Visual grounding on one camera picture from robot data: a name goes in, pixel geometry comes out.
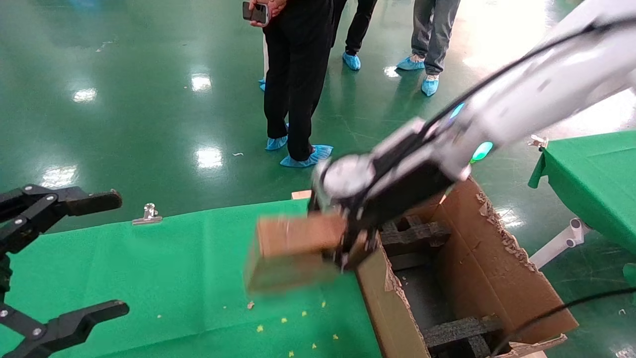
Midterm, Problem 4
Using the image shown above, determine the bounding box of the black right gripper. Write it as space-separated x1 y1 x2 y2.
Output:
307 162 455 272

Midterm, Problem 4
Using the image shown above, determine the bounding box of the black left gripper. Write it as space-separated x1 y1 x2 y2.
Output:
0 185 130 358

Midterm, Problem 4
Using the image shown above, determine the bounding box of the small cardboard box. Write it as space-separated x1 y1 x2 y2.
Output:
245 212 349 295

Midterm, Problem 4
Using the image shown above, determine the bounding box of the dark smartphone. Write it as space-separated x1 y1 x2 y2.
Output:
242 1 270 25

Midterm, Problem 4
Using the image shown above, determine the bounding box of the large open cardboard carton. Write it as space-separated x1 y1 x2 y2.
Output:
355 177 579 358

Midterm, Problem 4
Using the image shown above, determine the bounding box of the bystander bare hand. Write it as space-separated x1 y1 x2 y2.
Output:
248 0 288 28

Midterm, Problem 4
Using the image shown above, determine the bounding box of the green table cloth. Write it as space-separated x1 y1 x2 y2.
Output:
0 199 383 358

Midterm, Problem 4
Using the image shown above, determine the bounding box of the person in black trousers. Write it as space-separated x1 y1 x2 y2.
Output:
332 0 378 72
248 0 334 168

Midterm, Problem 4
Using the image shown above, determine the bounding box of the person in grey jeans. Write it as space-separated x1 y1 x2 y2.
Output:
396 0 461 97

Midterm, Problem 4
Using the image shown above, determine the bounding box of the green cloth side table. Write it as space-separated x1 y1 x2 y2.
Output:
528 130 636 305

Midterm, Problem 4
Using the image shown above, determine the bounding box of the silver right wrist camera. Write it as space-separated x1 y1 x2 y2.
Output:
312 118 448 199

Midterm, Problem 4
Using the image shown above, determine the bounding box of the white metal table frame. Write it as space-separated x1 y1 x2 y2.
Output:
529 217 592 271

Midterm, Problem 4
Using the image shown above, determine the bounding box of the thin black cable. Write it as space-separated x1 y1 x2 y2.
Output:
489 287 636 358

